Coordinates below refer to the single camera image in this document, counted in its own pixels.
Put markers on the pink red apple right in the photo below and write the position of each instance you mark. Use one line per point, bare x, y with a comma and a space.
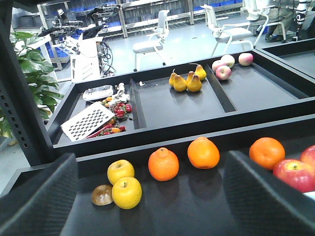
308, 156

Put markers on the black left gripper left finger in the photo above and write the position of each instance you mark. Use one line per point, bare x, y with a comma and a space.
41, 206

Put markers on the black shelf upright posts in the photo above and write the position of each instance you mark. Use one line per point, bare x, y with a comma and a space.
16, 99

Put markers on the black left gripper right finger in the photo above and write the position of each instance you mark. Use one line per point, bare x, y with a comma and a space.
263, 205

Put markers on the white office chair right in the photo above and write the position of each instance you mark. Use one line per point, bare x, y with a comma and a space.
228, 34

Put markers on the white office chair left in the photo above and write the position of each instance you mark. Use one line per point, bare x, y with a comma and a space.
155, 41

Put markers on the white perforated tray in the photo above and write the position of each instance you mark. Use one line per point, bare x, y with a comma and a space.
86, 122

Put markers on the pink red apple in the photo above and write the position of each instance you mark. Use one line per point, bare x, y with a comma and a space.
308, 156
296, 174

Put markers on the white office chair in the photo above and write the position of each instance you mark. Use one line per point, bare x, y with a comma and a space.
155, 41
228, 34

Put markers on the orange back left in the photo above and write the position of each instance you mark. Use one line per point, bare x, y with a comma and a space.
267, 152

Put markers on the pink red apple left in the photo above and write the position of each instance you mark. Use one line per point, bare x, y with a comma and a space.
296, 174

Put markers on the yellow apple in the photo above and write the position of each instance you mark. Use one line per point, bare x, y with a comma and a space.
119, 169
127, 192

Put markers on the yellow apple front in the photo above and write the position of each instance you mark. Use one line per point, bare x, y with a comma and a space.
127, 192

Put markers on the orange with nub left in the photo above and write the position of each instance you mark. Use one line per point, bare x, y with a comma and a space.
163, 164

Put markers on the potted green plant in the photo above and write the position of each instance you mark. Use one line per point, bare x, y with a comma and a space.
37, 72

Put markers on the brown halved fruit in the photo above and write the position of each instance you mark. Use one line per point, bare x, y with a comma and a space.
102, 195

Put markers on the yellow apple back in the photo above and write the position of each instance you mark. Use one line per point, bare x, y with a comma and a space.
119, 169

